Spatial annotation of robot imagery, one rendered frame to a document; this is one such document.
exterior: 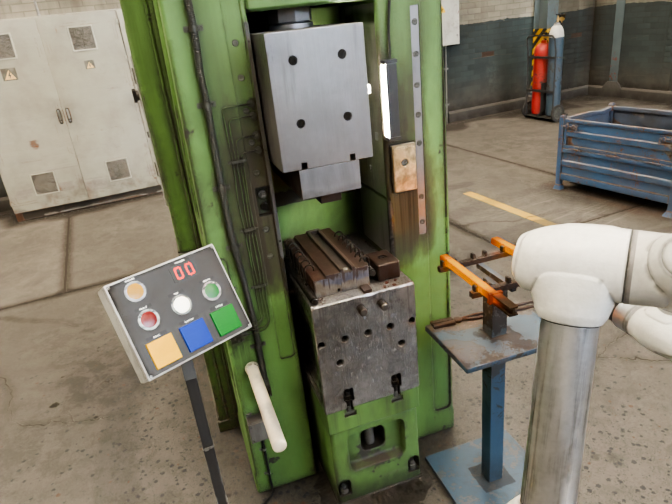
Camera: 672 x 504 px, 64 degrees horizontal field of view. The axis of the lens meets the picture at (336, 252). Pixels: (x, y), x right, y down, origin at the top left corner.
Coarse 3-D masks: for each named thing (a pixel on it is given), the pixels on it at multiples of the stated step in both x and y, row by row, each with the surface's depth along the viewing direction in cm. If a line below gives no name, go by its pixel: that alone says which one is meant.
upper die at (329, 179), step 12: (276, 168) 200; (312, 168) 168; (324, 168) 169; (336, 168) 170; (348, 168) 172; (288, 180) 184; (300, 180) 168; (312, 180) 169; (324, 180) 170; (336, 180) 172; (348, 180) 173; (360, 180) 175; (300, 192) 171; (312, 192) 171; (324, 192) 172; (336, 192) 173
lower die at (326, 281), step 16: (288, 240) 218; (304, 240) 214; (336, 240) 210; (320, 256) 198; (352, 256) 195; (320, 272) 188; (336, 272) 184; (352, 272) 186; (368, 272) 188; (320, 288) 184; (336, 288) 186; (352, 288) 188
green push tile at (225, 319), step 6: (228, 306) 160; (216, 312) 157; (222, 312) 158; (228, 312) 159; (234, 312) 160; (216, 318) 157; (222, 318) 158; (228, 318) 159; (234, 318) 160; (216, 324) 156; (222, 324) 157; (228, 324) 158; (234, 324) 159; (240, 324) 160; (222, 330) 157; (228, 330) 158
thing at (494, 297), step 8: (440, 256) 191; (448, 256) 190; (448, 264) 186; (456, 264) 183; (456, 272) 181; (464, 272) 177; (472, 280) 172; (480, 280) 171; (480, 288) 168; (488, 288) 166; (488, 296) 162; (496, 296) 160; (504, 296) 160; (496, 304) 160; (504, 304) 156; (512, 304) 155; (504, 312) 157; (512, 312) 154
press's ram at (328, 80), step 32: (256, 32) 179; (288, 32) 151; (320, 32) 154; (352, 32) 157; (256, 64) 167; (288, 64) 154; (320, 64) 157; (352, 64) 160; (288, 96) 158; (320, 96) 161; (352, 96) 164; (288, 128) 161; (320, 128) 164; (352, 128) 168; (288, 160) 164; (320, 160) 168
